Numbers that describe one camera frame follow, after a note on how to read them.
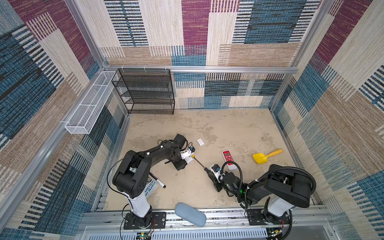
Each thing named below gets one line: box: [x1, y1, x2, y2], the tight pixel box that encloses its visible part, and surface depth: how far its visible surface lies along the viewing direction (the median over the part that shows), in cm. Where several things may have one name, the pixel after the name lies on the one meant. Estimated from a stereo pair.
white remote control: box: [182, 151, 195, 164], surface depth 87 cm
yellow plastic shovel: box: [252, 148, 283, 164], surface depth 96 cm
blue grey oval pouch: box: [174, 202, 207, 227], surface depth 74 cm
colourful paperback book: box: [144, 175, 160, 200], surface depth 83 cm
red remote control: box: [221, 149, 238, 171], surface depth 96 cm
